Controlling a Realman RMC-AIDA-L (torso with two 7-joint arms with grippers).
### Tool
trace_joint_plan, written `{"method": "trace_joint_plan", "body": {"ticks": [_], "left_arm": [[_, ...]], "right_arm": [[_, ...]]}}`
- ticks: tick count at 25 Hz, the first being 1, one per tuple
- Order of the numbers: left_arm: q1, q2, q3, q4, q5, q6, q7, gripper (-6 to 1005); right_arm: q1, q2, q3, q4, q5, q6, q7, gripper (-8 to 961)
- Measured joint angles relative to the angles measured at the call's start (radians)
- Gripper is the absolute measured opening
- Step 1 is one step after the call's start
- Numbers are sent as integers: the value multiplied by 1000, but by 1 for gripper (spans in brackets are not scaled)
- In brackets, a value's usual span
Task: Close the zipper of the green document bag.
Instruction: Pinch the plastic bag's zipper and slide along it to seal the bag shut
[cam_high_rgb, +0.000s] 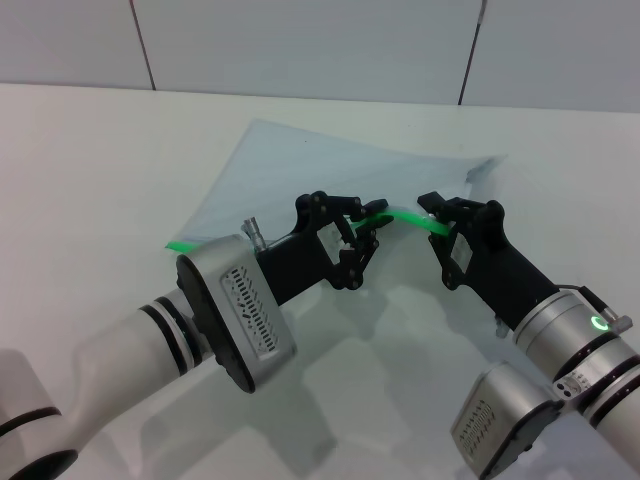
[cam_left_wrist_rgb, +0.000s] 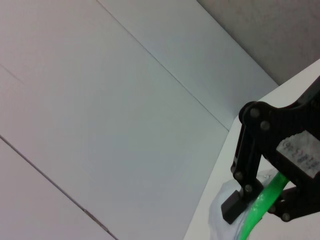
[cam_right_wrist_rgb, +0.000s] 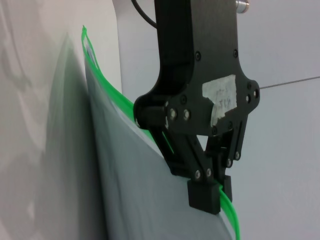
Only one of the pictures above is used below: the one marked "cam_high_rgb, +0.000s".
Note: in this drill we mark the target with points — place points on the clear green-edged document bag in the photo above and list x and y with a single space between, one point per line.
325 165

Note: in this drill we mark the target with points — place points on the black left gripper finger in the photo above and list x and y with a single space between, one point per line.
330 202
357 260

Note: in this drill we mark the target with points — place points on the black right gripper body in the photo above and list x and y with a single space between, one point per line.
500 275

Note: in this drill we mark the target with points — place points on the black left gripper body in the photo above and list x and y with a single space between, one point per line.
300 270

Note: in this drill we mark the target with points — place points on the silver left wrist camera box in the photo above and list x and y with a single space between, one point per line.
240 305

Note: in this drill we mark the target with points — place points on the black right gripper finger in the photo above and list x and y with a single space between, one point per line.
442 260
470 210

